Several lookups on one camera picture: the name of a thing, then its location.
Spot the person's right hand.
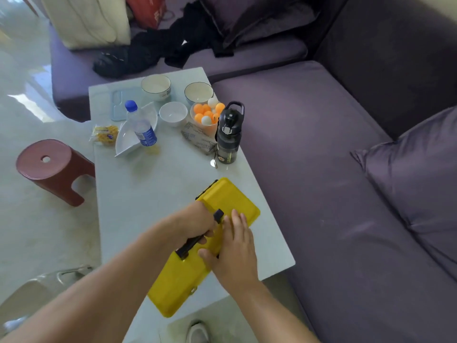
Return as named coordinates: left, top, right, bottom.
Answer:
left=198, top=209, right=259, bottom=294

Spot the small white bowl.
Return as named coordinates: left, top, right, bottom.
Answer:
left=159, top=101, right=188, bottom=127

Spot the black sports bottle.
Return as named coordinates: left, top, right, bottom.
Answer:
left=214, top=101, right=245, bottom=165

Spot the clear water bottle blue cap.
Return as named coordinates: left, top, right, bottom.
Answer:
left=124, top=100, right=158, bottom=147

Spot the person's right forearm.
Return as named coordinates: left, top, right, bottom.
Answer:
left=228, top=280, right=320, bottom=343

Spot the bowl holding balls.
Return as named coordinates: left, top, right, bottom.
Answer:
left=189, top=102, right=224, bottom=137

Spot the yellow snack packet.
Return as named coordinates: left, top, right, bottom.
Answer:
left=89, top=125, right=119, bottom=146

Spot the yellow plastic tool case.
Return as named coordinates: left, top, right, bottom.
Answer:
left=147, top=177, right=261, bottom=318

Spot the pile of table tennis balls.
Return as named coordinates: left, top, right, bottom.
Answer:
left=193, top=97, right=226, bottom=126

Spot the white leaf-shaped plate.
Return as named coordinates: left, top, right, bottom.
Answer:
left=114, top=102, right=159, bottom=157

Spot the white ceramic bowl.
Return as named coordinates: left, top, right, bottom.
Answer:
left=141, top=74, right=172, bottom=102

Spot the cream blanket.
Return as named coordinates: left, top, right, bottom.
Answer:
left=37, top=0, right=132, bottom=50

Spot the red plastic stool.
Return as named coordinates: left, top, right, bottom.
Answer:
left=16, top=139, right=96, bottom=207

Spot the grey plastic chair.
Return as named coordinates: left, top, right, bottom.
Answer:
left=0, top=264, right=94, bottom=338

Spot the white bowl dark rim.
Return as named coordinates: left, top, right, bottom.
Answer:
left=184, top=82, right=214, bottom=105

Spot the person's left hand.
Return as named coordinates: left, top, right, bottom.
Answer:
left=171, top=201, right=218, bottom=247

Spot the person's left forearm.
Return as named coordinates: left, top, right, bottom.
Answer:
left=0, top=217, right=181, bottom=343

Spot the grey printed tissue pack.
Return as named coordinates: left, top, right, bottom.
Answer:
left=181, top=121, right=218, bottom=155

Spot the large purple cushion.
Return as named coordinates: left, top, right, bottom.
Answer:
left=351, top=106, right=457, bottom=281

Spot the black clothing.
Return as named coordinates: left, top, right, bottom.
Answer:
left=92, top=0, right=235, bottom=80

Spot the white shoe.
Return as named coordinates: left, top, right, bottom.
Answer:
left=186, top=321, right=211, bottom=343

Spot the dark purple cushion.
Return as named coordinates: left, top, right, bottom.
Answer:
left=197, top=0, right=320, bottom=47

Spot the purple sofa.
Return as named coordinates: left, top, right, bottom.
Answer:
left=48, top=0, right=457, bottom=343

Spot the red bag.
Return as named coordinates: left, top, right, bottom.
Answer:
left=124, top=0, right=168, bottom=30

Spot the light blue tray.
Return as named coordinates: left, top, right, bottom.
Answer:
left=110, top=86, right=162, bottom=122

